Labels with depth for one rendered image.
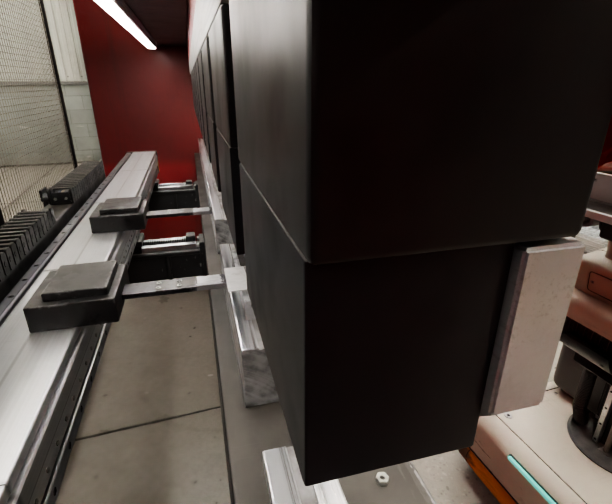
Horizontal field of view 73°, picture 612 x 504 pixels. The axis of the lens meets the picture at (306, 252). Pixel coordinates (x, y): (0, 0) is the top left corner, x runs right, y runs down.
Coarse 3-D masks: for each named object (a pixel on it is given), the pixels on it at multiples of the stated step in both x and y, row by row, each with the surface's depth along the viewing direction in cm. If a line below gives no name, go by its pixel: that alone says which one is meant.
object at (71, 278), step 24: (72, 264) 62; (96, 264) 62; (120, 264) 65; (48, 288) 55; (72, 288) 55; (96, 288) 55; (120, 288) 59; (144, 288) 61; (168, 288) 61; (192, 288) 62; (216, 288) 63; (24, 312) 53; (48, 312) 53; (72, 312) 54; (96, 312) 55; (120, 312) 57
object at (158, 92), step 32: (96, 32) 224; (128, 32) 228; (96, 64) 230; (128, 64) 233; (160, 64) 238; (96, 96) 235; (128, 96) 239; (160, 96) 244; (192, 96) 248; (128, 128) 245; (160, 128) 250; (192, 128) 255; (160, 160) 257; (192, 160) 262; (160, 224) 271; (192, 224) 277
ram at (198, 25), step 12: (192, 0) 71; (204, 0) 39; (216, 0) 26; (228, 0) 24; (192, 12) 77; (204, 12) 40; (216, 12) 28; (192, 24) 85; (204, 24) 42; (192, 36) 95; (204, 36) 45; (192, 48) 107; (192, 60) 123
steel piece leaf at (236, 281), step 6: (228, 270) 68; (234, 270) 68; (240, 270) 68; (228, 276) 66; (234, 276) 66; (240, 276) 66; (228, 282) 64; (234, 282) 64; (240, 282) 64; (246, 282) 64; (228, 288) 62; (234, 288) 62; (240, 288) 62; (246, 288) 62
